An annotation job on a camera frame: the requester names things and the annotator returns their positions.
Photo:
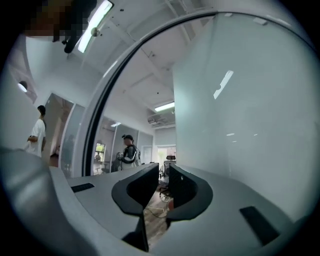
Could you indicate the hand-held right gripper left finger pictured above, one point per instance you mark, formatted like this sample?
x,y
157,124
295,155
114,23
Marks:
x,y
140,190

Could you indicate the ceiling air conditioner vent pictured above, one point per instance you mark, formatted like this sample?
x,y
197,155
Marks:
x,y
157,119

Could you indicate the black office chair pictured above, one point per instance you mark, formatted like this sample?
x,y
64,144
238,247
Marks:
x,y
167,165

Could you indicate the grey pendant lamp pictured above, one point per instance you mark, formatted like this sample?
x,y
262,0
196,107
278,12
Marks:
x,y
23,86

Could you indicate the round ceiling sensor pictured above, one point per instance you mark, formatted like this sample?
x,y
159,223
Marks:
x,y
96,31

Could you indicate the small grey block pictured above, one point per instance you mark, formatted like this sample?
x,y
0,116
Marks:
x,y
260,21

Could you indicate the rectangular ceiling light panel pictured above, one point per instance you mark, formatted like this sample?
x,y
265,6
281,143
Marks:
x,y
164,106

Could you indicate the black head-worn camera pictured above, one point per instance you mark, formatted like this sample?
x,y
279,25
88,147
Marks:
x,y
72,37

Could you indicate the long fluorescent ceiling light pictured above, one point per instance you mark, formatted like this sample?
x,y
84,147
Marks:
x,y
96,25

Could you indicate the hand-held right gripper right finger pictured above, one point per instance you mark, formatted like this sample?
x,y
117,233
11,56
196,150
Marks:
x,y
192,197

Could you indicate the corridor glass partition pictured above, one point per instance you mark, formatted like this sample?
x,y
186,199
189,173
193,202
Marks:
x,y
65,135

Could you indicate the frosted glass door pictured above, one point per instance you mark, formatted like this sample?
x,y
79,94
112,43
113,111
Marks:
x,y
250,112

